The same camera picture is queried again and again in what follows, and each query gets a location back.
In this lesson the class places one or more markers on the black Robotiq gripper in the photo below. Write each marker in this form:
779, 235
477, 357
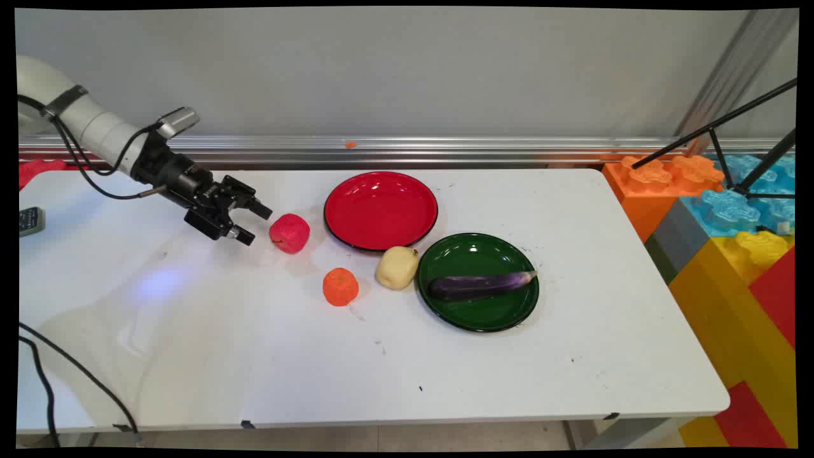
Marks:
175, 172

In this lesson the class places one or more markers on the purple toy eggplant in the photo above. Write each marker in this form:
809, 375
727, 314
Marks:
477, 285

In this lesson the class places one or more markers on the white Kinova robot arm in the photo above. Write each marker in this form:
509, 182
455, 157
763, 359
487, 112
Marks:
95, 124

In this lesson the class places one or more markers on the red toy apple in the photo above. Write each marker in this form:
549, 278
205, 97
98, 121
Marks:
290, 233

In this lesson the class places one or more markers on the orange toy fruit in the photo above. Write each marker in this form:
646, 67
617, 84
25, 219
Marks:
340, 287

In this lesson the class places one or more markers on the red plate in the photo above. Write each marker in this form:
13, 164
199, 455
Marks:
380, 210

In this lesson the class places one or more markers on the pale yellow toy pear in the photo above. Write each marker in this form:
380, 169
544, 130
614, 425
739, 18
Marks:
397, 268

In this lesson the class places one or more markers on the red cloth piece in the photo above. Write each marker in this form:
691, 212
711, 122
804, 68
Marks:
38, 170

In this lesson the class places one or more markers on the grey handheld device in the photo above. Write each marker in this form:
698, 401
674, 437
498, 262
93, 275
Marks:
30, 221

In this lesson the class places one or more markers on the green plate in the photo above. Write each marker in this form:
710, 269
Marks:
477, 254

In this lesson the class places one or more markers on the orange giant building block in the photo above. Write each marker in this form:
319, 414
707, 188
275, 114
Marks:
642, 191

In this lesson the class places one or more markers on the grey giant building block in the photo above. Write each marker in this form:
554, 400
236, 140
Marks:
677, 242

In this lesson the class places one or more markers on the blue giant building block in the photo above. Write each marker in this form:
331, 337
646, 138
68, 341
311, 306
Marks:
731, 210

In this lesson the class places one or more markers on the yellow giant building block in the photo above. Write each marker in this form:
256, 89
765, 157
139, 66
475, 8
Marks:
725, 312

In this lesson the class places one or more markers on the black tripod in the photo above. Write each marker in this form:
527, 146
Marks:
731, 116

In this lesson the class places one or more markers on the red giant building block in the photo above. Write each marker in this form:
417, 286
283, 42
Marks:
779, 292
750, 420

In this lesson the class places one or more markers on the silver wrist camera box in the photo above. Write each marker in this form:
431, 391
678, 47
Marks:
178, 121

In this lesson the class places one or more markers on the aluminium rail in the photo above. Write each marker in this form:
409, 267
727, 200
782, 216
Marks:
445, 151

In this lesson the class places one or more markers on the aluminium frame post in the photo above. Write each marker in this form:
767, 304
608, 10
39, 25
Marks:
731, 76

